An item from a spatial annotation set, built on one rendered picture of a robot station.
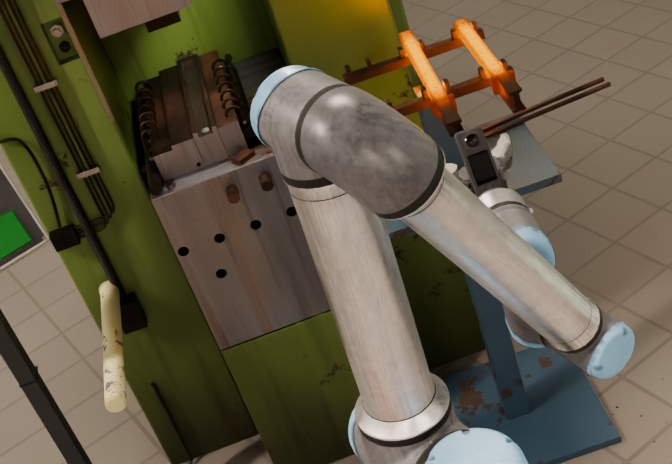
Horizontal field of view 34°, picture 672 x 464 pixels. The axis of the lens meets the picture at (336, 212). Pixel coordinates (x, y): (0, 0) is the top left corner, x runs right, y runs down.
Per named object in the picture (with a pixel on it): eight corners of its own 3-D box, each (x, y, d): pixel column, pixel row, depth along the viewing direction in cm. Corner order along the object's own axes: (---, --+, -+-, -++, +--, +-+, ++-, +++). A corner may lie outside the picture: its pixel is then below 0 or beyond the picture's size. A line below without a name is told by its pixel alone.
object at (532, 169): (562, 181, 226) (561, 173, 225) (381, 244, 226) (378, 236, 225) (517, 119, 251) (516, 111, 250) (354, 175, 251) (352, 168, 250)
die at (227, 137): (249, 150, 239) (236, 117, 235) (163, 181, 239) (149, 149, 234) (226, 76, 275) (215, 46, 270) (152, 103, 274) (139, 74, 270)
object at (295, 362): (417, 431, 283) (370, 295, 258) (281, 482, 282) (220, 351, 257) (368, 309, 331) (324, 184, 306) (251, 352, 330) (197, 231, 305)
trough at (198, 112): (217, 131, 235) (215, 125, 234) (194, 139, 235) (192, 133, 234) (198, 58, 271) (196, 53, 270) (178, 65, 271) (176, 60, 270)
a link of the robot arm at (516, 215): (506, 303, 167) (492, 253, 162) (484, 259, 178) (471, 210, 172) (564, 284, 167) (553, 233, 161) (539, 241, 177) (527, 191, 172)
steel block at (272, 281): (370, 295, 258) (316, 139, 234) (220, 351, 257) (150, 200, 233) (324, 184, 306) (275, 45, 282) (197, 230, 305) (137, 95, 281)
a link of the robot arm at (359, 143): (396, 91, 121) (655, 337, 163) (335, 66, 131) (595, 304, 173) (335, 175, 120) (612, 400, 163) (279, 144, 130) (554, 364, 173)
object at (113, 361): (132, 409, 229) (122, 392, 226) (108, 418, 229) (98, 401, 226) (124, 293, 266) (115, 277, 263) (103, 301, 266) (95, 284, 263)
